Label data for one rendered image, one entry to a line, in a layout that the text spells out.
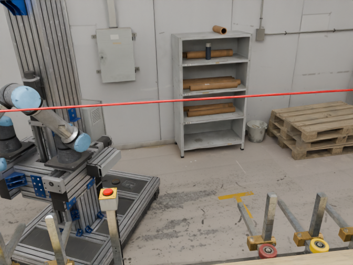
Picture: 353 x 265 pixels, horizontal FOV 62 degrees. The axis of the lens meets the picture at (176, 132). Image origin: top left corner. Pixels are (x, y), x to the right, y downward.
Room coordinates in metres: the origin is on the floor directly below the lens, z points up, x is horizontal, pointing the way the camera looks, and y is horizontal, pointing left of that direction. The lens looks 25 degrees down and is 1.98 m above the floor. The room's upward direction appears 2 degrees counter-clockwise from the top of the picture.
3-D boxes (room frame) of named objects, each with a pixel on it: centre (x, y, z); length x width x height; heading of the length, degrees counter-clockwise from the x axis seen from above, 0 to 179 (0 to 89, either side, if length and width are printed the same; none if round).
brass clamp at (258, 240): (1.09, -0.41, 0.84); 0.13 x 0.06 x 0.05; 96
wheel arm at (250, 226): (1.18, -0.39, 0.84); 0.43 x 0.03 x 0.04; 6
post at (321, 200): (1.12, -0.68, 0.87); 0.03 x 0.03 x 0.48; 6
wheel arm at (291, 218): (1.20, -0.64, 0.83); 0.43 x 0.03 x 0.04; 6
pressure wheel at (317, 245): (1.01, -0.66, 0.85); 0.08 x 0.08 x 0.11
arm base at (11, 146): (1.82, 1.17, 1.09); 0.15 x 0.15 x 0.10
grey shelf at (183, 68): (3.71, -0.45, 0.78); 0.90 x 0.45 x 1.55; 101
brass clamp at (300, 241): (1.12, -0.66, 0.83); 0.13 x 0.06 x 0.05; 96
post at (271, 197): (1.10, -0.44, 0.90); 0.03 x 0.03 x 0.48; 6
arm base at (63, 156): (1.66, 0.70, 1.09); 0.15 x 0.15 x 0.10
